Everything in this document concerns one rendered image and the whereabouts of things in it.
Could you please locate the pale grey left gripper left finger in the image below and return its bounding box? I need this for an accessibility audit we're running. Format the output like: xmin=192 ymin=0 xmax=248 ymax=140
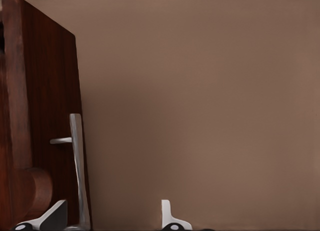
xmin=11 ymin=199 xmax=68 ymax=231

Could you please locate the dark wooden cabinet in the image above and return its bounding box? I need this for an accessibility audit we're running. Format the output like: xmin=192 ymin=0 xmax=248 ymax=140
xmin=0 ymin=0 xmax=93 ymax=231

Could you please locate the silver cabinet door handle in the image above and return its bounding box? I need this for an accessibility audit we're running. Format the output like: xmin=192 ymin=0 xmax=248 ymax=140
xmin=49 ymin=113 xmax=91 ymax=230

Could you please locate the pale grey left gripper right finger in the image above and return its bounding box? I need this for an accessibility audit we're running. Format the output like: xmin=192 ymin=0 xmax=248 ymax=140
xmin=157 ymin=199 xmax=194 ymax=231

